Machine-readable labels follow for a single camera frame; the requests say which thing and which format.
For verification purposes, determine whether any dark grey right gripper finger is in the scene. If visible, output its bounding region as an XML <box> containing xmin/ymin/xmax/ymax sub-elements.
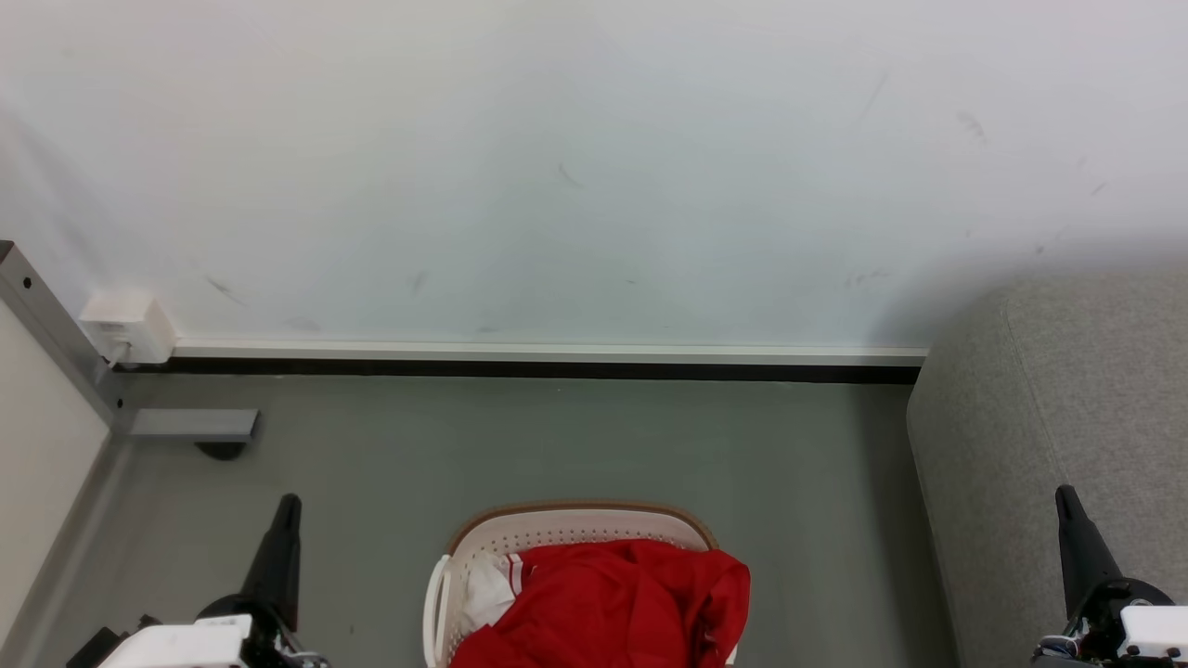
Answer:
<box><xmin>1055</xmin><ymin>484</ymin><xmax>1124</xmax><ymax>621</ymax></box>

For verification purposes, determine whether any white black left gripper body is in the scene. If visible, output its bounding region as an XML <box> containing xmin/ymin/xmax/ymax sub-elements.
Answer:
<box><xmin>65</xmin><ymin>594</ymin><xmax>330</xmax><ymax>668</ymax></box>

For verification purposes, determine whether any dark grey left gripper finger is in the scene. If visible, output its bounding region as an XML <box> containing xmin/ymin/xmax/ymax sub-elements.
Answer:
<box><xmin>239</xmin><ymin>494</ymin><xmax>303</xmax><ymax>634</ymax></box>

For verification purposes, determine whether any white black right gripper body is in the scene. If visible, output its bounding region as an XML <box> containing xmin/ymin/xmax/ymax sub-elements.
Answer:
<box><xmin>1030</xmin><ymin>577</ymin><xmax>1188</xmax><ymax>668</ymax></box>

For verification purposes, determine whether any white laundry basket brown rim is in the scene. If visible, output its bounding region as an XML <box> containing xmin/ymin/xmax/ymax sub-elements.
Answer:
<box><xmin>423</xmin><ymin>501</ymin><xmax>740</xmax><ymax>668</ymax></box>

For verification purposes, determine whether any grey fabric sofa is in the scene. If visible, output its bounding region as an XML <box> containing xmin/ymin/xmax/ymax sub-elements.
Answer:
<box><xmin>907</xmin><ymin>269</ymin><xmax>1188</xmax><ymax>668</ymax></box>

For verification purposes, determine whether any white garment with red stripes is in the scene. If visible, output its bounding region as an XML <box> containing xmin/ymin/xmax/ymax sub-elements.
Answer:
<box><xmin>461</xmin><ymin>553</ymin><xmax>532</xmax><ymax>633</ymax></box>

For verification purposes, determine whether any white partition panel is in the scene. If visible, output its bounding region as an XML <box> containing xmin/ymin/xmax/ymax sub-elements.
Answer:
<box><xmin>0</xmin><ymin>302</ymin><xmax>111</xmax><ymax>643</ymax></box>

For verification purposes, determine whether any white and black baseboard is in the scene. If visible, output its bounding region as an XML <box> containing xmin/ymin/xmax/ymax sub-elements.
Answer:
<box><xmin>139</xmin><ymin>340</ymin><xmax>930</xmax><ymax>386</ymax></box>

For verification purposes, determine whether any white wall power adapter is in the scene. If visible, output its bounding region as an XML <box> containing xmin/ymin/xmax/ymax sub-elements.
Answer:
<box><xmin>79</xmin><ymin>290</ymin><xmax>177</xmax><ymax>366</ymax></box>

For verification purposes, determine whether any grey metal frame leg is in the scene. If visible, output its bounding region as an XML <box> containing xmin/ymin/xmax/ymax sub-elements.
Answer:
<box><xmin>0</xmin><ymin>241</ymin><xmax>260</xmax><ymax>443</ymax></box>

